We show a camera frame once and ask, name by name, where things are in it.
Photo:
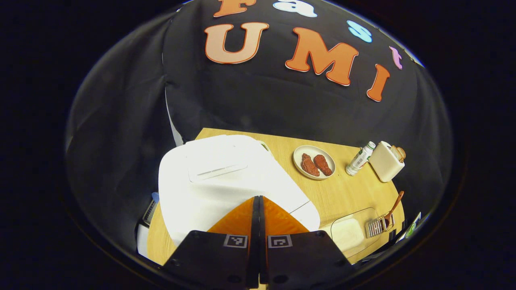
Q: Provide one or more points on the red meat piece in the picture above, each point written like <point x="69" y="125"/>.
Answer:
<point x="323" y="165"/>
<point x="309" y="165"/>

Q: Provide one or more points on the brown wooden spoon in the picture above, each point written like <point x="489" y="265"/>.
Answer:
<point x="394" y="205"/>

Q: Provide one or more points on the white oval plate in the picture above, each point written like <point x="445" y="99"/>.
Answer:
<point x="314" y="150"/>

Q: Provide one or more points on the toasted bread slice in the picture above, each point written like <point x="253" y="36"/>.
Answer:
<point x="394" y="151"/>
<point x="401" y="154"/>

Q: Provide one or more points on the white toaster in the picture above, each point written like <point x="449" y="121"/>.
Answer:
<point x="383" y="163"/>

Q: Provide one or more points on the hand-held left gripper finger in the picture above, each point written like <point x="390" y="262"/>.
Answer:
<point x="262" y="217"/>
<point x="255" y="217"/>

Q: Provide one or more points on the white green flat object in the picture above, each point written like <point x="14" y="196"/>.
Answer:
<point x="409" y="229"/>

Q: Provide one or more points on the black backdrop cloth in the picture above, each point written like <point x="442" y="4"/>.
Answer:
<point x="262" y="100"/>

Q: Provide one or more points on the grey ribbed device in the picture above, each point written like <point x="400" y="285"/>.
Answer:
<point x="150" y="211"/>

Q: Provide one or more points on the white rice cooker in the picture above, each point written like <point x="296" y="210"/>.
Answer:
<point x="209" y="189"/>

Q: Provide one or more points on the white drink bottle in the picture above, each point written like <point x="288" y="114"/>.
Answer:
<point x="358" y="160"/>

